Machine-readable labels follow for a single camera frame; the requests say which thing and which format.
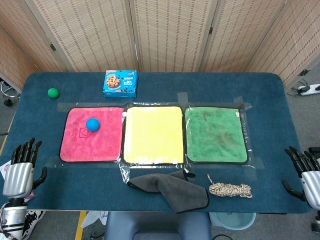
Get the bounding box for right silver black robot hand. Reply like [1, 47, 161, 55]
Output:
[281, 146, 320, 211]

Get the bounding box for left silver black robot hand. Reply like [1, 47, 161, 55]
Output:
[2, 137, 48, 200]

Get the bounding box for blue ball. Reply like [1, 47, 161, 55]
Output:
[85, 117, 101, 133]

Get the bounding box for pink cloth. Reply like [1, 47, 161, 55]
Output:
[59, 106, 125, 163]

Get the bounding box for green ball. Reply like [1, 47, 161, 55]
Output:
[47, 87, 60, 99]

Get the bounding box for green cloth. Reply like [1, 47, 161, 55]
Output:
[184, 106, 249, 166]

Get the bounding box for dark grey towel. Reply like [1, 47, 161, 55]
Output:
[126, 170, 210, 214]

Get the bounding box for yellow cloth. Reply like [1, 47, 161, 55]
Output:
[122, 105, 185, 166]

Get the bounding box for blue carpet table cover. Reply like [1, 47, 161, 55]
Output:
[0, 71, 312, 215]

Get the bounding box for light blue bucket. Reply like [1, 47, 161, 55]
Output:
[214, 212, 257, 231]

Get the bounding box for chrome stool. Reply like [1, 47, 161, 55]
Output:
[0, 80, 21, 107]

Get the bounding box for white plastic bag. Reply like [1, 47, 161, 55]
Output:
[81, 211, 110, 229]

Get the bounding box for white power strip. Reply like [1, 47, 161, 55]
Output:
[298, 84, 320, 97]

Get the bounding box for clear plastic sheet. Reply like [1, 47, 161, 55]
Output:
[56, 101, 266, 186]

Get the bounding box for blue cookie box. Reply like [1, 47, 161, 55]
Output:
[102, 69, 140, 99]

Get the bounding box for blue padded seat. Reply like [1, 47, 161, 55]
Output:
[103, 211, 213, 240]

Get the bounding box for woven folding screen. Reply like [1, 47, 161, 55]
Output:
[0, 0, 320, 87]

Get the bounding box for beige patterned rope bundle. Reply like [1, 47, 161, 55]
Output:
[206, 173, 253, 199]

